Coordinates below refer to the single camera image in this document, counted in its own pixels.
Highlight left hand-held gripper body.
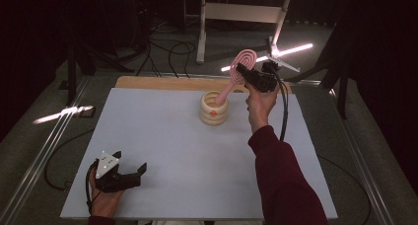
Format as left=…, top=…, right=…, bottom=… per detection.
left=95, top=150, right=142, bottom=193

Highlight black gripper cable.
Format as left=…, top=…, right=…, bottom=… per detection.
left=85, top=160, right=101, bottom=215
left=274, top=70, right=290, bottom=142

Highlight light blue table mat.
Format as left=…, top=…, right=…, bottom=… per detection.
left=59, top=87, right=339, bottom=221

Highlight person's right hand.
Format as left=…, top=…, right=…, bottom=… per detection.
left=245, top=86, right=280, bottom=134

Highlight black floor cable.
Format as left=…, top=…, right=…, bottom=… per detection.
left=43, top=129, right=95, bottom=191
left=316, top=155, right=373, bottom=225

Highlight black metal stand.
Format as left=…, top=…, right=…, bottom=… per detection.
left=284, top=7, right=354, bottom=120
left=58, top=41, right=136, bottom=109

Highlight cream ribbed cup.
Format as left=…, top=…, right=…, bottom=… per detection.
left=199, top=90, right=229, bottom=126

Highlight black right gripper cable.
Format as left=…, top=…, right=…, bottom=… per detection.
left=274, top=70, right=290, bottom=142

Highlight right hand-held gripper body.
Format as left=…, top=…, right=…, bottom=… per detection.
left=244, top=55, right=301, bottom=94

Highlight pink hairbrush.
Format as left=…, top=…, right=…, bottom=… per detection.
left=215, top=48, right=258, bottom=107

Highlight person's left hand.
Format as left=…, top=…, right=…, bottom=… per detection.
left=89, top=169, right=124, bottom=218

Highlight white desk frame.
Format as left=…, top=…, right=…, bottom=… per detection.
left=195, top=0, right=293, bottom=70

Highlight black floor cables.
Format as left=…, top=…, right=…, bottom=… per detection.
left=136, top=19, right=197, bottom=79

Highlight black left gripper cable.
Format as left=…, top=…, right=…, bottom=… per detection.
left=85, top=160, right=101, bottom=215

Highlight aluminium floor rail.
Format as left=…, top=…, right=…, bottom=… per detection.
left=0, top=75, right=94, bottom=225
left=328, top=86, right=395, bottom=225

